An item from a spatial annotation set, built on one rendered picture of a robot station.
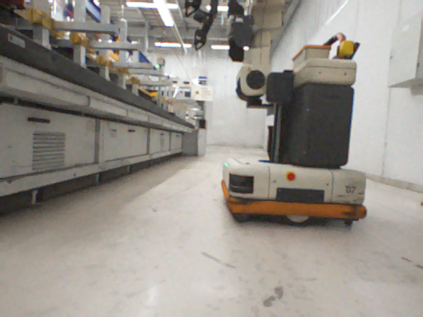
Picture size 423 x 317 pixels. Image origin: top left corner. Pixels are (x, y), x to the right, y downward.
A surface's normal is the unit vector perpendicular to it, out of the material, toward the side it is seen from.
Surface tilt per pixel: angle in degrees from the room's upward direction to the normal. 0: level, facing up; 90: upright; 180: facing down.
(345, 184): 90
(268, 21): 90
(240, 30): 90
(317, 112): 90
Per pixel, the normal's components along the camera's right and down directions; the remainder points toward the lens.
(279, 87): 0.04, 0.05
